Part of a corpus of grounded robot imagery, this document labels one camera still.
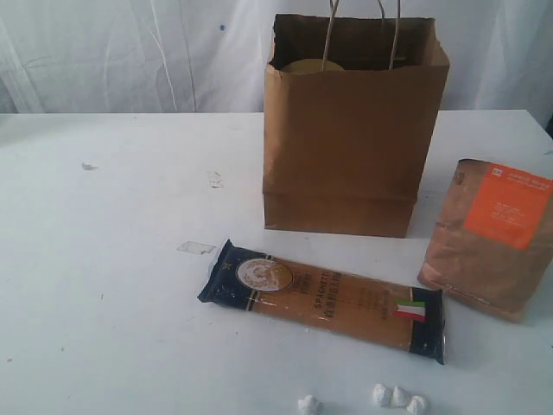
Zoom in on clear jar with gold lid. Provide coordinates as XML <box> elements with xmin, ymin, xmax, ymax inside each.
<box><xmin>281</xmin><ymin>59</ymin><xmax>344</xmax><ymax>74</ymax></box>

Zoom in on spaghetti packet dark blue ends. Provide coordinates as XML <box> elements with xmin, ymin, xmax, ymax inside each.
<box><xmin>198</xmin><ymin>241</ymin><xmax>445</xmax><ymax>364</ymax></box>

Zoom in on kraft pouch with orange label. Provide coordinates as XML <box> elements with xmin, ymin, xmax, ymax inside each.
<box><xmin>418</xmin><ymin>159</ymin><xmax>552</xmax><ymax>322</ymax></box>

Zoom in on large brown paper shopping bag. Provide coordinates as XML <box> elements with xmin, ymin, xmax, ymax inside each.
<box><xmin>263</xmin><ymin>14</ymin><xmax>449</xmax><ymax>238</ymax></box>

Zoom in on clear tape piece on table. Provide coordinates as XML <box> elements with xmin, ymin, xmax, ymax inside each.
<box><xmin>176</xmin><ymin>240</ymin><xmax>216</xmax><ymax>255</ymax></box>

